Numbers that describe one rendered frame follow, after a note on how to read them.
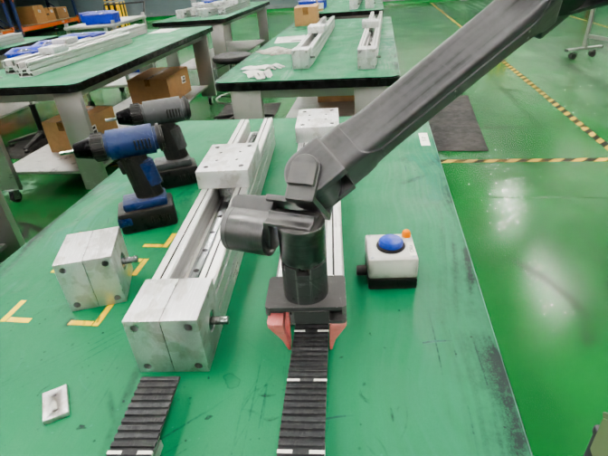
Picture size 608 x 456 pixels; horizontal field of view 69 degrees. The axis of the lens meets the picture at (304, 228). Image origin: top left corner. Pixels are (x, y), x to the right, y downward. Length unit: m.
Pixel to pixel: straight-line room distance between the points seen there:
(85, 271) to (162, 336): 0.22
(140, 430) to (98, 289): 0.31
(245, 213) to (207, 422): 0.26
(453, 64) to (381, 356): 0.39
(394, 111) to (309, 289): 0.23
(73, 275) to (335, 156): 0.48
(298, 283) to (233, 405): 0.18
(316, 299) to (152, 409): 0.23
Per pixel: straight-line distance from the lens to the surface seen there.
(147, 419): 0.59
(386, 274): 0.74
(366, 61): 2.38
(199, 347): 0.63
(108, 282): 0.81
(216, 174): 0.93
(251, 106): 2.43
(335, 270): 0.66
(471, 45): 0.58
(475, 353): 0.68
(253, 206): 0.55
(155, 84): 4.44
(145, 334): 0.63
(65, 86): 2.86
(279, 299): 0.57
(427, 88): 0.56
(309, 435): 0.53
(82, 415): 0.68
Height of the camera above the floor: 1.25
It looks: 31 degrees down
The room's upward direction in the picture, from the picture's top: 5 degrees counter-clockwise
